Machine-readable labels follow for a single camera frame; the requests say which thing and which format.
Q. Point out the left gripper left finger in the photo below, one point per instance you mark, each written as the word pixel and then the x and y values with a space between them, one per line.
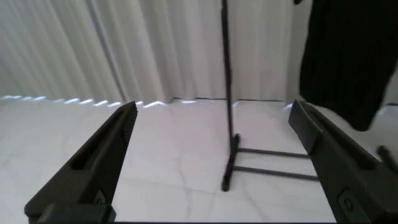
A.
pixel 84 183

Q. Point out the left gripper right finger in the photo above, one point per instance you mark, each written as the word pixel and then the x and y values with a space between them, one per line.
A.
pixel 351 186

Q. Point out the black t-shirt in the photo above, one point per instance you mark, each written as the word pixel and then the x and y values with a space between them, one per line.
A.
pixel 348 62

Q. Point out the black clothes rack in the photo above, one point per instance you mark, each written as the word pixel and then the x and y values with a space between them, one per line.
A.
pixel 227 62

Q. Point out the white curtain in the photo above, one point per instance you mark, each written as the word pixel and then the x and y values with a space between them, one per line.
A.
pixel 93 46

